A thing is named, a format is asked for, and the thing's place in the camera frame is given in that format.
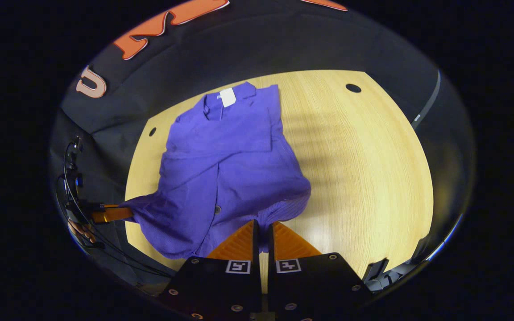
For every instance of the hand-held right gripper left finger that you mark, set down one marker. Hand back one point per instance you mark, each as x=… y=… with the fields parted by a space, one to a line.
x=221 y=290

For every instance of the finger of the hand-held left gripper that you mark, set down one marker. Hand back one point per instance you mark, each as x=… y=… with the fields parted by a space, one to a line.
x=109 y=215

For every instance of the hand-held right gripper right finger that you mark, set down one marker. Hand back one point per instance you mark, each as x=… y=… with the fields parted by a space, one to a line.
x=310 y=290

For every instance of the purple shirt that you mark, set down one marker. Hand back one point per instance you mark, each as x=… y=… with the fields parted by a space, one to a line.
x=230 y=169

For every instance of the black backdrop cloth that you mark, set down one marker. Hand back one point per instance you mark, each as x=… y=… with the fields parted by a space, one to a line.
x=283 y=40

